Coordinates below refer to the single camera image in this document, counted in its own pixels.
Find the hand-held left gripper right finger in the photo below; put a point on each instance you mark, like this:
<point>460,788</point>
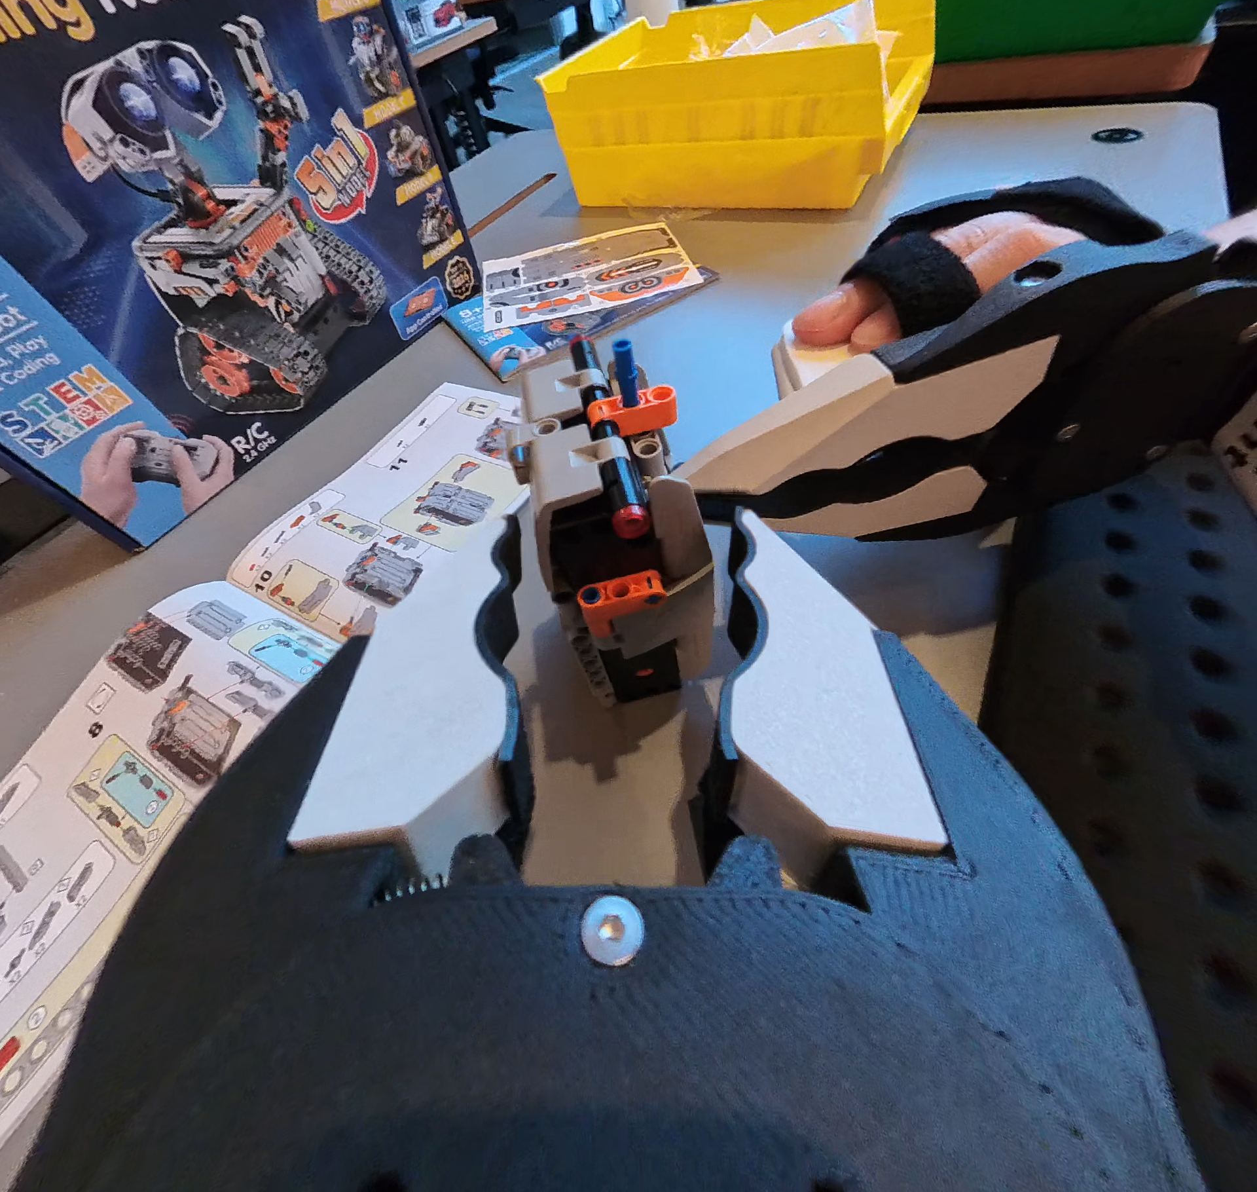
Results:
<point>834,740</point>

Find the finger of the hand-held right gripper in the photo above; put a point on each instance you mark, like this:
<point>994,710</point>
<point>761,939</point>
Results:
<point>883,505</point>
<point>883,406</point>

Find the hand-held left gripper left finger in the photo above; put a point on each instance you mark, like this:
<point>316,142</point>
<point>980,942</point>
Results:
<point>422,721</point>

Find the grey building block robot model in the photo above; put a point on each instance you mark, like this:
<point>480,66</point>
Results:
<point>627,524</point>

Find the grey desk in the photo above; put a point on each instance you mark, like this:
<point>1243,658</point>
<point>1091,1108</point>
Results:
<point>786,259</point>

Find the person's right hand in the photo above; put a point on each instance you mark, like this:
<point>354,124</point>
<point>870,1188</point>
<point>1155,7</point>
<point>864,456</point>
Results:
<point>1020,239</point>

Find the open instruction manual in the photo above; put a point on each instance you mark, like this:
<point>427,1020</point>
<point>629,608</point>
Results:
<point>195,643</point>

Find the green bin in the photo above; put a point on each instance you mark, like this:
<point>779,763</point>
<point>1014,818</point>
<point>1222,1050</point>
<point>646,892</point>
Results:
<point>1060,77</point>

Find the black perforated board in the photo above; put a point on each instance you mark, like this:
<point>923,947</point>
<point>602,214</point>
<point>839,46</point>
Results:
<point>1128,721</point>

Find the white sticker sheet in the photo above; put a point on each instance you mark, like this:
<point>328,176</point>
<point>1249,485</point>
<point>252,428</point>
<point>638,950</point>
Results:
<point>588,273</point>

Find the yellow plastic bin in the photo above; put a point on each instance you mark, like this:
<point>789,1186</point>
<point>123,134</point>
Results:
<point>726,121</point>

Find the small blue booklet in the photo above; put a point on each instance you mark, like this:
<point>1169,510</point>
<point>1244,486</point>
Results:
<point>510,347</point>

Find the clear plastic bags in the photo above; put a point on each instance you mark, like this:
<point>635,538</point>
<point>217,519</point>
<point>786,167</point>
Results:
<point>795,29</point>

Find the blue robot kit box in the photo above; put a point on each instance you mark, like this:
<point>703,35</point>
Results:
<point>195,229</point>

